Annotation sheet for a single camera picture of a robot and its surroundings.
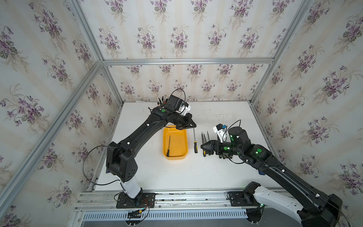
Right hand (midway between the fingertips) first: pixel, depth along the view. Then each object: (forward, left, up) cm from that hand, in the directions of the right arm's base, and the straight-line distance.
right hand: (206, 147), depth 71 cm
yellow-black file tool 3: (-2, +1, +1) cm, 3 cm away
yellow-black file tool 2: (0, +5, 0) cm, 5 cm away
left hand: (+11, +4, +4) cm, 12 cm away
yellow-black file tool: (+5, +22, -19) cm, 30 cm away
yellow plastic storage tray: (+13, +16, -21) cm, 29 cm away
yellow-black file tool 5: (+4, -12, -20) cm, 23 cm away
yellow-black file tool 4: (+18, -3, -21) cm, 28 cm away
